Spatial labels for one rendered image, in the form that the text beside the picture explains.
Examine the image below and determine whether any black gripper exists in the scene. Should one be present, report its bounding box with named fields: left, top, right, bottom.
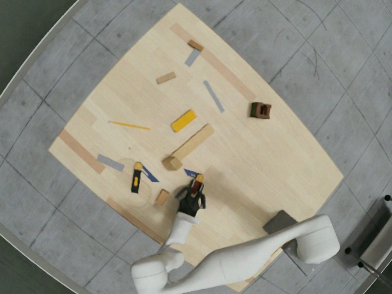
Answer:
left=175, top=179, right=206, bottom=217

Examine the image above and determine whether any grey flat bar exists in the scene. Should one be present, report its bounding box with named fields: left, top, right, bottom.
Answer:
left=203, top=79, right=225, bottom=113
left=96, top=154, right=125, bottom=172

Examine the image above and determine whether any yellow rectangular block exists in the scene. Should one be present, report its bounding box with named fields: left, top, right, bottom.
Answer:
left=171, top=109, right=197, bottom=133

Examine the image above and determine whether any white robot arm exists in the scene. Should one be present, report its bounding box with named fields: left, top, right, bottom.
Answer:
left=130, top=212, right=340, bottom=294

